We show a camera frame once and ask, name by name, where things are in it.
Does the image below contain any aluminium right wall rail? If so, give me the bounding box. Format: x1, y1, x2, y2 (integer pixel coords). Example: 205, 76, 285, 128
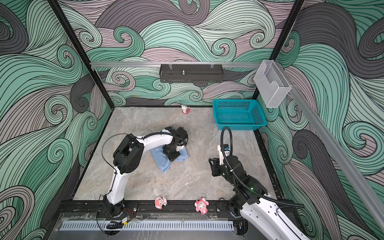
273, 62, 384, 230

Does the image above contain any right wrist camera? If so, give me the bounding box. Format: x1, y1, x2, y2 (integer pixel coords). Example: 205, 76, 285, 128
217, 144, 232, 166

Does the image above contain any pink white plush toy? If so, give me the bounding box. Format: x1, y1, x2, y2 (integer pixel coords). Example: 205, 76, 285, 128
155, 196, 168, 210

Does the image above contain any aluminium back wall rail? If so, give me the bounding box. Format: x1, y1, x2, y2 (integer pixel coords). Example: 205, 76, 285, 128
90, 61, 262, 69

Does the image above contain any teal plastic basket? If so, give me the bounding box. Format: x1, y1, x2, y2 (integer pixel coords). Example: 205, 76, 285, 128
213, 100, 267, 131

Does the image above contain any black perforated wall tray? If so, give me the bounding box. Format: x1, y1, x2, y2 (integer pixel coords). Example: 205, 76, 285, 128
159, 64, 224, 84

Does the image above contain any light blue long sleeve shirt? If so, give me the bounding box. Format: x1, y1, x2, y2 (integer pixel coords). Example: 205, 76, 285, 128
145, 127, 189, 172

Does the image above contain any pink pig plush toy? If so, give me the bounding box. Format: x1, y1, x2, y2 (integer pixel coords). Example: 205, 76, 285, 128
194, 198, 209, 215

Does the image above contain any aluminium wall rail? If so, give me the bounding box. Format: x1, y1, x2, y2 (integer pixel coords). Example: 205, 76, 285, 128
90, 61, 262, 69
273, 62, 384, 230

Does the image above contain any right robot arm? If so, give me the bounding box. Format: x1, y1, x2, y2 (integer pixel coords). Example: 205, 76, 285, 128
209, 127, 308, 240

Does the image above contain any white slotted cable duct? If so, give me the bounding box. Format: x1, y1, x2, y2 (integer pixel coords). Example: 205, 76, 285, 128
59, 220, 235, 232

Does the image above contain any clear acrylic wall box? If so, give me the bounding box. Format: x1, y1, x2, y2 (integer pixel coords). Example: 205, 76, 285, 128
254, 60, 292, 108

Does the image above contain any black front mounting rail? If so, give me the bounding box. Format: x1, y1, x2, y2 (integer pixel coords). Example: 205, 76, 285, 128
59, 199, 242, 219

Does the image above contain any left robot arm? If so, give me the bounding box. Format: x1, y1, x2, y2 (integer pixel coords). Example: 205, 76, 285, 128
103, 127, 189, 217

